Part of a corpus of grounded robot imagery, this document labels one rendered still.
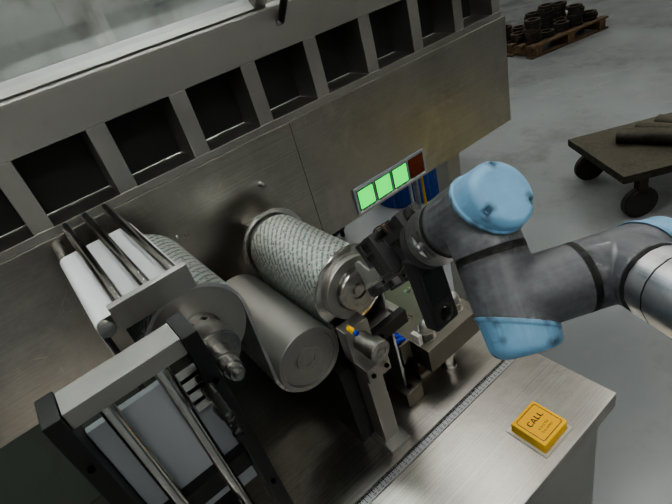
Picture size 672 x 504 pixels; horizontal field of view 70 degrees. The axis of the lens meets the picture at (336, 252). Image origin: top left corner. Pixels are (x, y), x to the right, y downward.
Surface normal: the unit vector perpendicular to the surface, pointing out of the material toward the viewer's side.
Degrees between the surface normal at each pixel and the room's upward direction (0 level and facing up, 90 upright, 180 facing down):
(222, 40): 90
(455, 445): 0
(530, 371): 0
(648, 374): 0
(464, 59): 90
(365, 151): 90
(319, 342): 90
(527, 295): 46
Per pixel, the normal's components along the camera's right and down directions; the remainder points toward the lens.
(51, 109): 0.60, 0.30
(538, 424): -0.25, -0.81
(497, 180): 0.30, -0.29
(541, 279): -0.11, -0.36
